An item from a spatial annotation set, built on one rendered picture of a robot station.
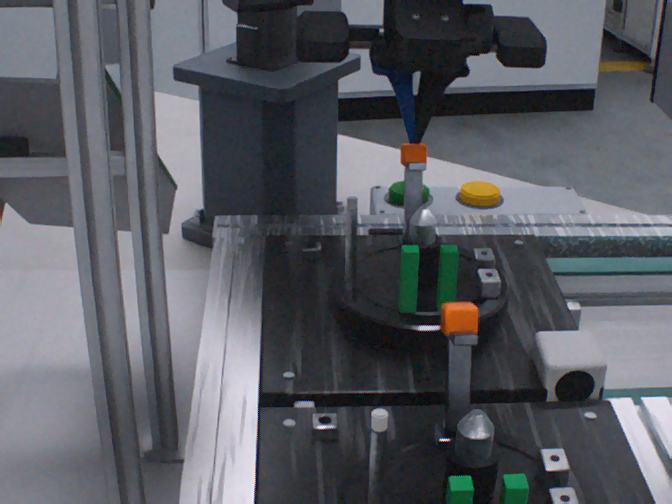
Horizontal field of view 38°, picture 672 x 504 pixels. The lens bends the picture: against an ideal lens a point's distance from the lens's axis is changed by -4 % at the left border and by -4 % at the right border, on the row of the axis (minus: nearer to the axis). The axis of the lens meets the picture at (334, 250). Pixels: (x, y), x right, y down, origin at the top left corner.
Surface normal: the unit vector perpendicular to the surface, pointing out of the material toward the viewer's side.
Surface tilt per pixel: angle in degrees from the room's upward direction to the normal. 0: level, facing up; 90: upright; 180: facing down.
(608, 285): 90
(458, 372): 68
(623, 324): 0
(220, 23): 90
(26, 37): 90
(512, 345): 0
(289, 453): 0
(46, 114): 135
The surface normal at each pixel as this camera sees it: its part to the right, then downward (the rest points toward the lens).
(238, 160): -0.55, 0.38
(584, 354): 0.01, -0.89
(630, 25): -0.98, 0.08
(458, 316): 0.04, 0.09
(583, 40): 0.20, 0.45
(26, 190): -0.11, 0.95
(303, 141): 0.84, 0.26
